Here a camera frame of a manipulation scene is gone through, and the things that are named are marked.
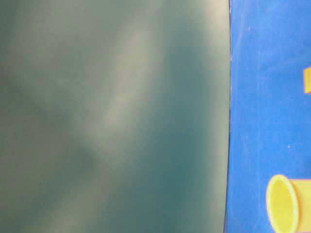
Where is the yellow plastic cup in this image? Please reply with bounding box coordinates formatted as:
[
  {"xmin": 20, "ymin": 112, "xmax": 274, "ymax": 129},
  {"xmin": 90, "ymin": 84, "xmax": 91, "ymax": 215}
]
[{"xmin": 266, "ymin": 175, "xmax": 311, "ymax": 233}]

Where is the blue table cloth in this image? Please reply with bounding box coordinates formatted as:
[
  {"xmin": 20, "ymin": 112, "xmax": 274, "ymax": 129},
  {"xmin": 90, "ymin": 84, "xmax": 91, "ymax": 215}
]
[{"xmin": 225, "ymin": 0, "xmax": 311, "ymax": 233}]

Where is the orange block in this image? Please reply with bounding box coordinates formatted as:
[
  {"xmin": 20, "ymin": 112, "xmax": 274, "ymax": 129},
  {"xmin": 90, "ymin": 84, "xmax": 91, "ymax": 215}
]
[{"xmin": 303, "ymin": 67, "xmax": 311, "ymax": 94}]

